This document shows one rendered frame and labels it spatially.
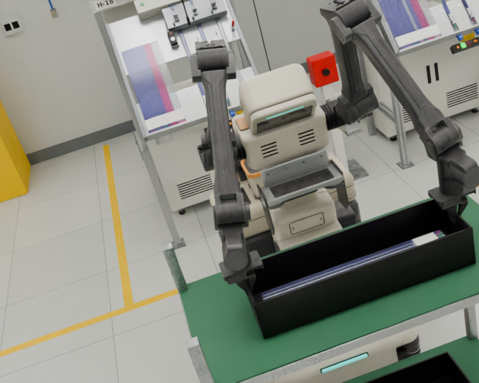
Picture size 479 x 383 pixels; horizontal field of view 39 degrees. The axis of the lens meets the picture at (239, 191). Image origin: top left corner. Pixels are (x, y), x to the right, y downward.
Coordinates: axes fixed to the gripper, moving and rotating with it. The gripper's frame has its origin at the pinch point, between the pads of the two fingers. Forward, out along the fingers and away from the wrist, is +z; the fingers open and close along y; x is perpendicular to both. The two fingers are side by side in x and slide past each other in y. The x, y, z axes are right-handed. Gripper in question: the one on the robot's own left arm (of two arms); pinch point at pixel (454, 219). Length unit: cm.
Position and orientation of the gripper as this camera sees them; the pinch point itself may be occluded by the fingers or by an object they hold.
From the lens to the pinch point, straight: 182.1
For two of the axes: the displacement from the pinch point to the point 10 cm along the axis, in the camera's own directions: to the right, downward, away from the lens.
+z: 2.5, 8.3, 5.0
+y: 9.4, -3.3, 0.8
